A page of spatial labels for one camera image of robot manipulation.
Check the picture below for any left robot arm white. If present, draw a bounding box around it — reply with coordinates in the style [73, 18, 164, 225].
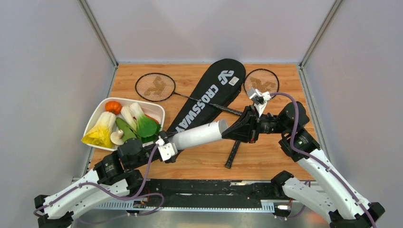
[33, 131, 178, 228]

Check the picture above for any green bok choy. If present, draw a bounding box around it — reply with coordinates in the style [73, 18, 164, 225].
[129, 102, 161, 143]

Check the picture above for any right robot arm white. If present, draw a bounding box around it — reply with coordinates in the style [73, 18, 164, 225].
[222, 101, 385, 228]

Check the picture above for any white shuttlecock tube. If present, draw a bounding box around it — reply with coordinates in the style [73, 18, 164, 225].
[169, 119, 229, 150]

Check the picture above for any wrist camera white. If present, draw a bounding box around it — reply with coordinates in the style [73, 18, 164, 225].
[247, 88, 271, 116]
[155, 136, 178, 162]

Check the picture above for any badminton racket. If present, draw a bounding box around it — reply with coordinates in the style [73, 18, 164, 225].
[135, 73, 242, 116]
[224, 68, 279, 169]

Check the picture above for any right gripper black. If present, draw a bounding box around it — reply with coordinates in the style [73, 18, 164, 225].
[221, 104, 290, 143]

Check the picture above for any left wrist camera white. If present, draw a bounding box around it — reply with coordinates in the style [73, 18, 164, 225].
[155, 136, 178, 162]

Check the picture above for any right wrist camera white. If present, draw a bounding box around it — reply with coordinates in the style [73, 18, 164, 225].
[247, 88, 271, 116]

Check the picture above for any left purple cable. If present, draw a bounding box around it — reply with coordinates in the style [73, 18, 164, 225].
[33, 143, 165, 221]

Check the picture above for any small orange pumpkin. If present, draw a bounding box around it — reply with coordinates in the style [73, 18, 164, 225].
[105, 101, 122, 115]

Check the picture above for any black racket bag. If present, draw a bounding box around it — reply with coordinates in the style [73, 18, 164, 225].
[167, 58, 246, 133]

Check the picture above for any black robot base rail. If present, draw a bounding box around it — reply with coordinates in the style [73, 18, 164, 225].
[140, 179, 292, 209]

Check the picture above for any yellow napa cabbage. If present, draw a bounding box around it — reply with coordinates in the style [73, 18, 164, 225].
[81, 111, 116, 149]

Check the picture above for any white bok choy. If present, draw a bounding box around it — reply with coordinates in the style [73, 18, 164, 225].
[121, 105, 137, 133]

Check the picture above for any white mushroom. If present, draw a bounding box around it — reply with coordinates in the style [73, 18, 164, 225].
[110, 130, 124, 146]

